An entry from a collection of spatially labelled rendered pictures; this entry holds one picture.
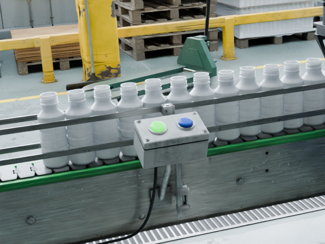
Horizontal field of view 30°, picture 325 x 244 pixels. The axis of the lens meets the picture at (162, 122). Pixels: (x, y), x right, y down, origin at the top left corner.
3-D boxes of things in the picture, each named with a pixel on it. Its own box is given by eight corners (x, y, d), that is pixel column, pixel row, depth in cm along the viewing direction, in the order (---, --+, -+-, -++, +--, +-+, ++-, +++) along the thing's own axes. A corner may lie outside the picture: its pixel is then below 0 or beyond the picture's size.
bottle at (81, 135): (99, 162, 137) (93, 92, 131) (73, 168, 135) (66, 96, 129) (92, 154, 142) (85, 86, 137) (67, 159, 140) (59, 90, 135)
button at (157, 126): (162, 124, 125) (162, 119, 124) (167, 133, 123) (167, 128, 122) (148, 126, 124) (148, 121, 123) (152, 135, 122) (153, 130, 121)
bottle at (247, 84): (244, 127, 154) (243, 64, 149) (265, 131, 150) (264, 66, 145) (231, 134, 150) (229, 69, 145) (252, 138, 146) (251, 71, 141)
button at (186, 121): (189, 120, 127) (190, 114, 126) (194, 129, 124) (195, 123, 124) (176, 122, 126) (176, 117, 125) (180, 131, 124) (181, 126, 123)
